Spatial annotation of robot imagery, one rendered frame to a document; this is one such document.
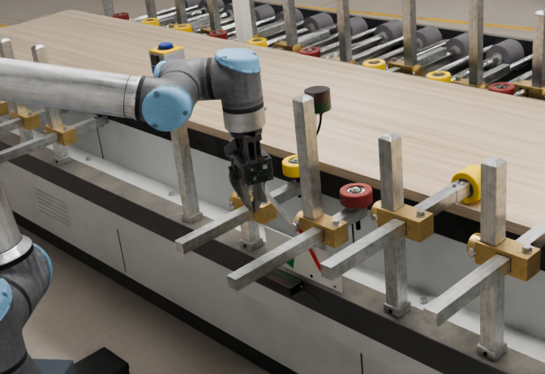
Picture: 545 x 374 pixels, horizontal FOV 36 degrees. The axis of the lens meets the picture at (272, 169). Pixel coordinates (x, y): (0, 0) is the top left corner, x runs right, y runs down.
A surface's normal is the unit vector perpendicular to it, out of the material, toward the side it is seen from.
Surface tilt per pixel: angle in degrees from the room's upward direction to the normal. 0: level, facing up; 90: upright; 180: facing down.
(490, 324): 90
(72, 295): 0
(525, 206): 0
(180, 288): 90
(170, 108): 91
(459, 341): 0
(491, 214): 90
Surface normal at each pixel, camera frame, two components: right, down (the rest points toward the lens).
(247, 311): -0.72, 0.35
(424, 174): -0.10, -0.91
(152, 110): 0.00, 0.43
